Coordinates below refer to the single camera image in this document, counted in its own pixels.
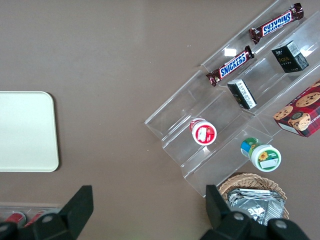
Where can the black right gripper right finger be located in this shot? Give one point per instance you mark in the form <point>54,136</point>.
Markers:
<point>215,212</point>

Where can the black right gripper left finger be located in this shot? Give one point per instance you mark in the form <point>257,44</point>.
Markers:
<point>77,212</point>

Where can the light tan wicker basket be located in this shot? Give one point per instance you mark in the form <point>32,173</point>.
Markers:
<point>250,180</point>

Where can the cream plastic tray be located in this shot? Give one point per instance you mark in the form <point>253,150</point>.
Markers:
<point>25,130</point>

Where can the silver foil packet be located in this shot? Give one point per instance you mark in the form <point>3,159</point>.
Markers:
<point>252,191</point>
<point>252,207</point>

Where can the clear acrylic bottle rack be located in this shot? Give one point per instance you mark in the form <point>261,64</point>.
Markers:
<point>30,206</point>

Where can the green sunflower lid jar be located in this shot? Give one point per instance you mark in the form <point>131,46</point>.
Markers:
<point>265,156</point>

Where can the red strawberry lid jar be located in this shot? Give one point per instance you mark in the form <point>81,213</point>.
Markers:
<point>203,132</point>

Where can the clear acrylic stepped shelf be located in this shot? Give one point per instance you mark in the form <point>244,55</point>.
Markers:
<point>265,82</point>
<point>175,117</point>

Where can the small black carton box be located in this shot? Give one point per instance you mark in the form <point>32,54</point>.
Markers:
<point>290,57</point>
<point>242,94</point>

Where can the red plaid cookie box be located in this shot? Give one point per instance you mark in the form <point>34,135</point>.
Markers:
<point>300,112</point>

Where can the Snickers chocolate bar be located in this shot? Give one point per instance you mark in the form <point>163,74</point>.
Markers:
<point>231,67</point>
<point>277,23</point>

